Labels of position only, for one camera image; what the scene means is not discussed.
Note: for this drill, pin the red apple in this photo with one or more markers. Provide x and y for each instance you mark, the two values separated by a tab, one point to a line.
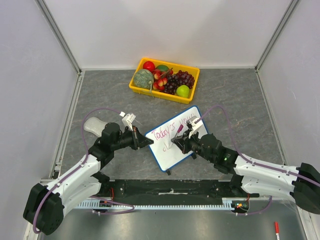
149	65

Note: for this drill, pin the blue framed whiteboard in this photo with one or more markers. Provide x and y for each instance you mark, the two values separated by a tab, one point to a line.
167	154

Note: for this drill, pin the green pear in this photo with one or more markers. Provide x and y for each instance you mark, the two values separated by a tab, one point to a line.
183	91

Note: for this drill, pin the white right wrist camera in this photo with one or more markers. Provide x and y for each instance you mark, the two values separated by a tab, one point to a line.
194	124

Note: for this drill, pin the yellow plastic fruit tray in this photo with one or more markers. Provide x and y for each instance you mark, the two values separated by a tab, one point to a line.
195	72

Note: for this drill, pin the red cherries cluster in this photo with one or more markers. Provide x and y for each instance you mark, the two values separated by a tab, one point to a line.
160	79

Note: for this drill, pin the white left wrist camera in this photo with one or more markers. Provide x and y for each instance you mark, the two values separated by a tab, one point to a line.
127	119

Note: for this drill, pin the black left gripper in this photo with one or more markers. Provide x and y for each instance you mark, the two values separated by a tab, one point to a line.
139	141

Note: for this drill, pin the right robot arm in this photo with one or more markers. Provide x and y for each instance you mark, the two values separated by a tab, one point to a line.
299	184

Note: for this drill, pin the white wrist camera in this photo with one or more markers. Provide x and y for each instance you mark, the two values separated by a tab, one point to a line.
127	119
194	124

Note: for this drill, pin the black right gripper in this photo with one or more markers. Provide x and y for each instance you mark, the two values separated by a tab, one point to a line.
186	142

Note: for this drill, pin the white whiteboard eraser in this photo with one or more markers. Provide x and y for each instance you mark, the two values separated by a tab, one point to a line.
95	126

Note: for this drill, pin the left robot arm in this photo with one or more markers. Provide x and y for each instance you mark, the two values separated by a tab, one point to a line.
47	205

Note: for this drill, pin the red marker pen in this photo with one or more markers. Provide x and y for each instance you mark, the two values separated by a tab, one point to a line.
277	230

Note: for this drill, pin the purple capped whiteboard marker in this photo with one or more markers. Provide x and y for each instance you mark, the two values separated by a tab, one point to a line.
176	134

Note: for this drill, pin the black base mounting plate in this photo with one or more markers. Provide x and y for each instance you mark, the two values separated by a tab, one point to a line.
169	192

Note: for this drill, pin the dark purple grape bunch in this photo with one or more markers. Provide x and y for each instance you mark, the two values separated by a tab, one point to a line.
174	81

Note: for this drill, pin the green netted melon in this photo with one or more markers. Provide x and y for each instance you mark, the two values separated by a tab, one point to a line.
143	78

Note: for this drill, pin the green mango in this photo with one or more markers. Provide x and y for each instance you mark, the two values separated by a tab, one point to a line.
162	68

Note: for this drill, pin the light blue cable duct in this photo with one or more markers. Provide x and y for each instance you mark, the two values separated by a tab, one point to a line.
95	204

